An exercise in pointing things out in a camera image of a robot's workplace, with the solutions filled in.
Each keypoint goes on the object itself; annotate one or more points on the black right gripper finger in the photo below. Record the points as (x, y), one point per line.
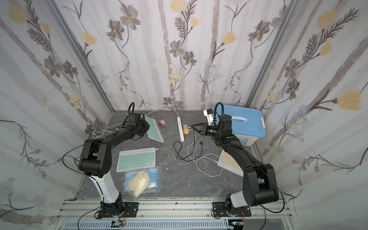
(198, 130)
(198, 125)

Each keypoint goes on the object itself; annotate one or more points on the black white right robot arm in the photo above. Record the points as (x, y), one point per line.
(259, 185)

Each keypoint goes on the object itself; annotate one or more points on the blue lid storage box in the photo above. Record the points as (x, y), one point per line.
(247, 124)

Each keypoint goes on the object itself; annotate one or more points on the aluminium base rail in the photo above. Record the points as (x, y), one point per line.
(199, 213)

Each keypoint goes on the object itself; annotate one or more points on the green white keyboard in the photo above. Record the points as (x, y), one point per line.
(154, 132)
(130, 160)

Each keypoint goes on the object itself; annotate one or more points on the bag of blue masks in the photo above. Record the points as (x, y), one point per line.
(154, 187)

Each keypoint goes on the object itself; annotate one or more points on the cream cloth bundle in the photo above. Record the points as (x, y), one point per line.
(139, 183)

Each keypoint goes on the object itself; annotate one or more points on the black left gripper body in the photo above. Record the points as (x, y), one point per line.
(142, 126)

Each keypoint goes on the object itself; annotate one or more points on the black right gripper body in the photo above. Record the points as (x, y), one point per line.
(203, 129)

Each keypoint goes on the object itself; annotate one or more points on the white power strip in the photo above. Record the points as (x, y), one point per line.
(181, 133)

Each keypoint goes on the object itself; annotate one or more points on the white cable yellow keyboard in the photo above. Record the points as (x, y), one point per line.
(195, 155)

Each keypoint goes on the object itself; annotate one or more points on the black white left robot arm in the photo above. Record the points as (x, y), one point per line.
(96, 162)

